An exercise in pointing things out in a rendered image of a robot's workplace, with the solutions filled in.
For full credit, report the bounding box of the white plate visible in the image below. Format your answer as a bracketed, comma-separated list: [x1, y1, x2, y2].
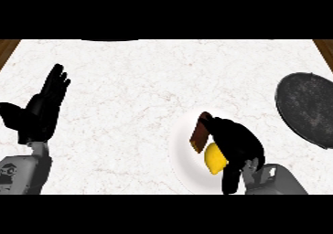
[167, 108, 246, 196]

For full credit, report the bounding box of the dark grey pan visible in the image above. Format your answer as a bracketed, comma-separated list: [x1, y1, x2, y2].
[274, 71, 333, 150]

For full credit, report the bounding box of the yellow lemon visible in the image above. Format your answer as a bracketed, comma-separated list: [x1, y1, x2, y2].
[202, 142, 229, 176]

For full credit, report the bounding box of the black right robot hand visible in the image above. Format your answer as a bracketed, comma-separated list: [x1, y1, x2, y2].
[208, 116, 266, 196]

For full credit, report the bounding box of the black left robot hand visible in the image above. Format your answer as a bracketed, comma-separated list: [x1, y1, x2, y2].
[0, 63, 71, 145]

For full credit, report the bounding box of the brown rectangular block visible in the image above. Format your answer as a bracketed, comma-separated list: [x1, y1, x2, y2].
[189, 111, 214, 154]

